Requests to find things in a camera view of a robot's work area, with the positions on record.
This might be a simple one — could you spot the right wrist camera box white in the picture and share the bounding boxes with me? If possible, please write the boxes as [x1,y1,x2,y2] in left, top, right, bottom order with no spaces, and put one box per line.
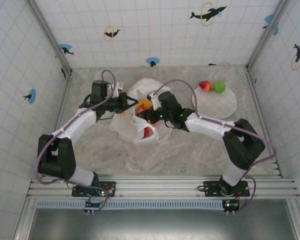
[146,91,162,111]

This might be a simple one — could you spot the controller board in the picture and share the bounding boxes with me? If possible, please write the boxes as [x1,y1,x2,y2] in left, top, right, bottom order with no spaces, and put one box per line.
[221,199,241,215]
[84,199,107,214]

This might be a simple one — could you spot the white fruit-print plastic bag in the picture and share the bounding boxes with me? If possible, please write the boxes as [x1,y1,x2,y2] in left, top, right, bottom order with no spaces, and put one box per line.
[109,77,173,147]

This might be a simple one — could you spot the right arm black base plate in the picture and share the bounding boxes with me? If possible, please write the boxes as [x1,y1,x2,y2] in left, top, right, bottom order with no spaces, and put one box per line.
[203,180,251,199]

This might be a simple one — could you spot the green apple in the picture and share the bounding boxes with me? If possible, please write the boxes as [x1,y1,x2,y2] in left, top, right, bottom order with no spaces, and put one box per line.
[212,79,227,94]

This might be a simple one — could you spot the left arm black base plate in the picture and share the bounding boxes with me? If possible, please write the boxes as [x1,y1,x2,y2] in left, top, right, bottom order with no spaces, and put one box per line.
[71,180,117,199]

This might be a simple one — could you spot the aluminium table side rail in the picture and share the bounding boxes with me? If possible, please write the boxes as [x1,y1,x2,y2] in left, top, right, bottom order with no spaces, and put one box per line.
[49,72,75,136]
[245,66,284,179]

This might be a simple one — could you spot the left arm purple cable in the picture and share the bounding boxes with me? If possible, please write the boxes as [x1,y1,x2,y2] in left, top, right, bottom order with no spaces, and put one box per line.
[35,69,116,213]

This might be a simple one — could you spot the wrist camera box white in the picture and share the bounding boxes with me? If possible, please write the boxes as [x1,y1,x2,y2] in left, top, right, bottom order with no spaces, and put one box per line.
[114,81,126,97]
[146,91,162,111]

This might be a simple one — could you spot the aluminium mounting rail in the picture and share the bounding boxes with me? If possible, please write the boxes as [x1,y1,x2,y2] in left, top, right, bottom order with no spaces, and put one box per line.
[27,175,300,200]

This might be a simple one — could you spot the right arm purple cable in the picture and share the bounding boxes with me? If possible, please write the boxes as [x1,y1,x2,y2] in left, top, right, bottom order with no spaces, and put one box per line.
[152,79,278,214]

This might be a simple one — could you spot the right controller board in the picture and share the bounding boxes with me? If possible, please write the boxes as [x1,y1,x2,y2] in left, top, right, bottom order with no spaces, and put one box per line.
[221,199,241,215]

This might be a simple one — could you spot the grey metal sheet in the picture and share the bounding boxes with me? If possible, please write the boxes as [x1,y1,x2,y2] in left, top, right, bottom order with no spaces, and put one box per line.
[27,208,299,240]

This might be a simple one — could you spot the large red strawberry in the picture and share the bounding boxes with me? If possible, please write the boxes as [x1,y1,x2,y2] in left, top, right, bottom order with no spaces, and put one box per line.
[198,80,213,93]

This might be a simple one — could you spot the aluminium frame post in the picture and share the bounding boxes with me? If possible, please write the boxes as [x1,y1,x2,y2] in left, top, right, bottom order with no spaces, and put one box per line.
[24,0,74,77]
[246,0,292,71]

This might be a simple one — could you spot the white slotted cable duct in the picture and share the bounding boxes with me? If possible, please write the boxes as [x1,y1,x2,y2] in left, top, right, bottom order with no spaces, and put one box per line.
[36,199,241,210]

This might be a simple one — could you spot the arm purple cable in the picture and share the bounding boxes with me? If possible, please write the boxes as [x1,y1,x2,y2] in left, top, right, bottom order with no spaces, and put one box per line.
[35,69,116,213]
[152,79,278,214]

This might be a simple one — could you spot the left controller board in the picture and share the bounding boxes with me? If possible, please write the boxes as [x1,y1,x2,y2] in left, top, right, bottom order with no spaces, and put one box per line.
[84,199,107,214]

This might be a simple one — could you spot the round checked plate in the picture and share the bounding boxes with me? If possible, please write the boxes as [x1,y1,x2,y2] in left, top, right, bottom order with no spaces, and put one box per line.
[191,85,238,121]

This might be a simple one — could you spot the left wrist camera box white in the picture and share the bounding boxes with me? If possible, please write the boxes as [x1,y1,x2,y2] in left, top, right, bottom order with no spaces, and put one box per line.
[114,81,126,97]

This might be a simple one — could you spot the large yellow-orange orange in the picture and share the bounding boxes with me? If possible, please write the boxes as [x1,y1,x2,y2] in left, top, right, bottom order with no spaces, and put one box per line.
[136,99,152,114]

